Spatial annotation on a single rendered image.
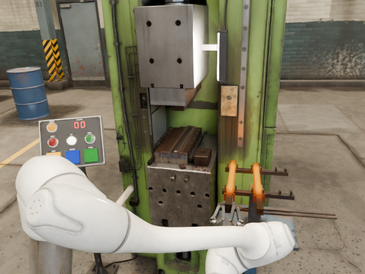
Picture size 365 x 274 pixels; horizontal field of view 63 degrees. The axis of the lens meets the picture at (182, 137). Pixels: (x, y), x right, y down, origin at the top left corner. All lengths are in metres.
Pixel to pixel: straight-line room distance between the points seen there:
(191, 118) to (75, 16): 6.53
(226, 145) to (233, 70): 0.44
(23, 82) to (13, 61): 3.42
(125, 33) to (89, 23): 6.42
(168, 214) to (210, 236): 1.09
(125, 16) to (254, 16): 0.69
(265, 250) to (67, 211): 0.56
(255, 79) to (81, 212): 1.27
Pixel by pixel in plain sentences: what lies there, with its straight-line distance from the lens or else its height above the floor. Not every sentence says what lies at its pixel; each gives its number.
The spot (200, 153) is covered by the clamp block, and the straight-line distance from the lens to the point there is 1.71.
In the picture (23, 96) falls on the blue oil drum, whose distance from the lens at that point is 6.13.
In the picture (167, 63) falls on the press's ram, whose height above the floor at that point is 1.49.
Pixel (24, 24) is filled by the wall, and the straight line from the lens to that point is 9.07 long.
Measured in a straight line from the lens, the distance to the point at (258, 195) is 1.33.
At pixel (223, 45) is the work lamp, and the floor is 1.57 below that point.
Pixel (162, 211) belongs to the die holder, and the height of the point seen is 0.61.
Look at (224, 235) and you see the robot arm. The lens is 0.82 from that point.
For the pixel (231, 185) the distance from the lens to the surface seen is 1.40.
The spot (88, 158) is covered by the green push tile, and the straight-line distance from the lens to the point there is 1.75.
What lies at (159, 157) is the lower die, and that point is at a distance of 1.76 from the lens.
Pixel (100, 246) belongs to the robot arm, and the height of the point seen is 1.32.
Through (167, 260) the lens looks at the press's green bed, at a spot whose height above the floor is 0.18.
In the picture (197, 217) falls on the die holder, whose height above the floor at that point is 0.61.
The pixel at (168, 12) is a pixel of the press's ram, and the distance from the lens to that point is 1.55.
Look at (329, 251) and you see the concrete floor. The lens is 2.69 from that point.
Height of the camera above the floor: 1.72
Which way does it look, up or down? 22 degrees down
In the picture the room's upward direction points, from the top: 2 degrees counter-clockwise
